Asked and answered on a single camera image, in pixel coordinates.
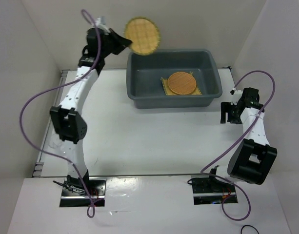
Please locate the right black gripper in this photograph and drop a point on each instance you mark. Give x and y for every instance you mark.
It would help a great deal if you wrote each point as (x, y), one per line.
(226, 107)

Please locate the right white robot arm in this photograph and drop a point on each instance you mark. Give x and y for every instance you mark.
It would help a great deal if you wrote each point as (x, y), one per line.
(254, 157)

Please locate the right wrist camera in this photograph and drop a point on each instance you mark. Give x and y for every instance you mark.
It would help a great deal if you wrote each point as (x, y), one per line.
(236, 95)

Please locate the round green-rimmed bamboo tray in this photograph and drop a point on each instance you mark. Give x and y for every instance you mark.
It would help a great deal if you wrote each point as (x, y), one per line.
(144, 34)

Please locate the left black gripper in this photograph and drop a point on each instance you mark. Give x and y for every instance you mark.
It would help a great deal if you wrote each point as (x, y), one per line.
(121, 43)

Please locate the square woven bamboo mat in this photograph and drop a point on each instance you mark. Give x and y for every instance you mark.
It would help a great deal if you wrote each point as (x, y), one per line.
(168, 92)

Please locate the round orange woven basket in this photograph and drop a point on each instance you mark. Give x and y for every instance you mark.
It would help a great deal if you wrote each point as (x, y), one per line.
(182, 83)

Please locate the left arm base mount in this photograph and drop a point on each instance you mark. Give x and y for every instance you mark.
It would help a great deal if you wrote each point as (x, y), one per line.
(77, 197)

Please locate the grey plastic bin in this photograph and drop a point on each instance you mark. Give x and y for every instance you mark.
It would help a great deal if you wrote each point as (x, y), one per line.
(144, 77)

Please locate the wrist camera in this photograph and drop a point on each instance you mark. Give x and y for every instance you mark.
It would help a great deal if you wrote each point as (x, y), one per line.
(100, 22)
(236, 95)

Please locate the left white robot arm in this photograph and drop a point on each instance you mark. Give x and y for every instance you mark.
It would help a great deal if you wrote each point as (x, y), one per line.
(66, 117)

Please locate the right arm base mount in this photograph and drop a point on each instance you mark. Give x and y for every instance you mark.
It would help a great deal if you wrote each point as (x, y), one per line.
(210, 191)

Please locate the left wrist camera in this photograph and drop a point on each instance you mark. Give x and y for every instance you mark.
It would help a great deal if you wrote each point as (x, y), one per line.
(100, 22)

